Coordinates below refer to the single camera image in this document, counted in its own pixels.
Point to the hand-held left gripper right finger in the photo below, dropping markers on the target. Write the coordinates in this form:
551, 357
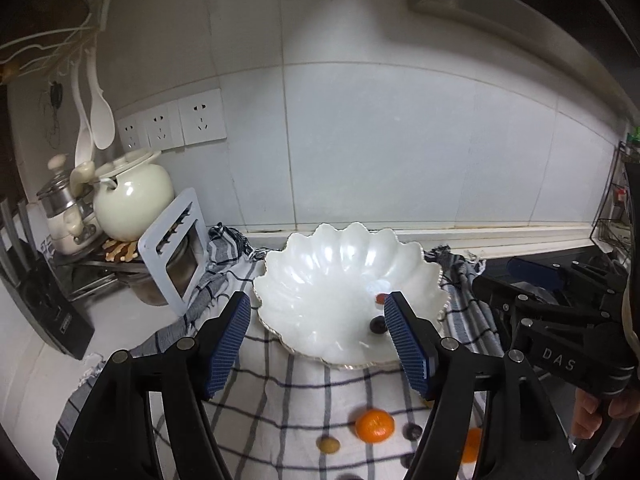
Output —
407, 345

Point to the wooden trivet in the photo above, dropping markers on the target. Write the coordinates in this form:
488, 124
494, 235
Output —
119, 251

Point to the person's right hand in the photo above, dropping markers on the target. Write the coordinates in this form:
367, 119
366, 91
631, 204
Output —
590, 412

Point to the grey frame rack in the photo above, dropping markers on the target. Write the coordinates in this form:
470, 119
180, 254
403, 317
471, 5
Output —
150, 260

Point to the steel range hood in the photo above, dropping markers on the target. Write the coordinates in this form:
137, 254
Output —
500, 0

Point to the steel tray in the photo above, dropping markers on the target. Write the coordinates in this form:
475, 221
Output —
90, 272

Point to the steel pot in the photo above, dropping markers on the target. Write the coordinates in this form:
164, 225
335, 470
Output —
177, 270

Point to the orange tangerine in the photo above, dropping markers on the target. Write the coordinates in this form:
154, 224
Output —
374, 425
471, 445

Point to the white scalloped bowl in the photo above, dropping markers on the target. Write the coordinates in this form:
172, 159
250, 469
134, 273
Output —
325, 285

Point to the cream ceramic pot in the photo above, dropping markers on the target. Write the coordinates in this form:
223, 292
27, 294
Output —
132, 200

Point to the small tan longan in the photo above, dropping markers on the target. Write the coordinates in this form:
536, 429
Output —
428, 403
329, 444

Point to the black knife block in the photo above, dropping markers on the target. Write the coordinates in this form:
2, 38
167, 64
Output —
45, 300

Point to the white wall outlet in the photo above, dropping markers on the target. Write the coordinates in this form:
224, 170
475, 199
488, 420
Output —
131, 135
202, 117
161, 127

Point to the black hanging hook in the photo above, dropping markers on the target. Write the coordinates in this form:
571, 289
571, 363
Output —
55, 95

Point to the white hanging spoon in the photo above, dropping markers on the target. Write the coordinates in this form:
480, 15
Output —
81, 130
102, 120

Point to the small red jujube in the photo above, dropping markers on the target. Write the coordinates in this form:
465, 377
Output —
380, 299

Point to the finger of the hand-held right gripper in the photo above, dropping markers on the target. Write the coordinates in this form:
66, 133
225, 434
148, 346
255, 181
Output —
532, 270
500, 292

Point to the checked kitchen cloth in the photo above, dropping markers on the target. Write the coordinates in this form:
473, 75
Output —
280, 410

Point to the dark purple grape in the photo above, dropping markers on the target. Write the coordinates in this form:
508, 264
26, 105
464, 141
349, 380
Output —
351, 477
412, 431
376, 325

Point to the gas stove burner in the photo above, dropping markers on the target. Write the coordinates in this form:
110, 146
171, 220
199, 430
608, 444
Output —
495, 266

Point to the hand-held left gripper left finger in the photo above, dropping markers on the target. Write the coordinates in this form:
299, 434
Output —
227, 345

